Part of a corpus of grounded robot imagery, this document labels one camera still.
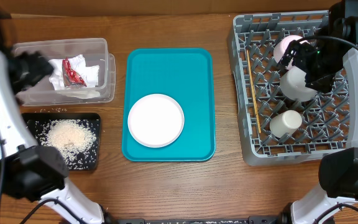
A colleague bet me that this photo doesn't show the white grey bowl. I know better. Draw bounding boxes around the white grey bowl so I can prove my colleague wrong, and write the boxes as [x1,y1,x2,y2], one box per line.
[280,67,317,102]

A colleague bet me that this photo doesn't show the small pink saucer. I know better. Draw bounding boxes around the small pink saucer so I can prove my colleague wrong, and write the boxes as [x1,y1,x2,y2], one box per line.
[273,35,301,72]

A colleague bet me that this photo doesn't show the red snack wrapper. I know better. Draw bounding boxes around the red snack wrapper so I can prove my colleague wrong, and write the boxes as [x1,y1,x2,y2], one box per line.
[62,58,86,88]

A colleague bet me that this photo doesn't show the white cup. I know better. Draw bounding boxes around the white cup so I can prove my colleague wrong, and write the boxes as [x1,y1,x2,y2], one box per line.
[270,110,303,138]

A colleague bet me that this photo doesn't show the black tray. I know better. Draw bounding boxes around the black tray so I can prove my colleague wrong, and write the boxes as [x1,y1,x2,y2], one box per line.
[21,112,102,172]

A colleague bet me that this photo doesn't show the wooden chopstick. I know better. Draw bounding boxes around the wooden chopstick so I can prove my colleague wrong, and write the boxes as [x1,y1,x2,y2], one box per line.
[246,49,262,134]

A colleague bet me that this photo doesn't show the large pink plate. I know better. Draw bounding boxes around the large pink plate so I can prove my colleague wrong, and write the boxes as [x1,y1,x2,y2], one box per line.
[127,94,185,148]

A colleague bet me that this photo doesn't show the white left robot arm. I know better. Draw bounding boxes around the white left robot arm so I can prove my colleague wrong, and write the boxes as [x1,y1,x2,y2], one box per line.
[0,15,114,223]

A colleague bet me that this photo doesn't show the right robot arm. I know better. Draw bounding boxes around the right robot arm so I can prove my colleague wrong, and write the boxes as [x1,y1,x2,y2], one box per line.
[277,0,358,223]

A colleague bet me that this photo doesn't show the grey dishwasher rack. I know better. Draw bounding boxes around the grey dishwasher rack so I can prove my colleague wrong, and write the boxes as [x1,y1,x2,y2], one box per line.
[227,11,350,166]

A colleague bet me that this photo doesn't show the clear plastic bin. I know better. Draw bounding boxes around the clear plastic bin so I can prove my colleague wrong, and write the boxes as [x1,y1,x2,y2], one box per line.
[13,38,116,106]

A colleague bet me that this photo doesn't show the pile of rice grains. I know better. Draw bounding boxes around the pile of rice grains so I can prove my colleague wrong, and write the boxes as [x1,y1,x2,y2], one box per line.
[34,118,101,170]

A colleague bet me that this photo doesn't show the teal plastic tray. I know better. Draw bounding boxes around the teal plastic tray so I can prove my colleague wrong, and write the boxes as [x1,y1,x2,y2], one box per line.
[121,48,216,162]

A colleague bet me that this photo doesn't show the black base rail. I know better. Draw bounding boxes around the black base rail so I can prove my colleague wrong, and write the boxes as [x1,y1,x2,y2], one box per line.
[113,215,291,224]

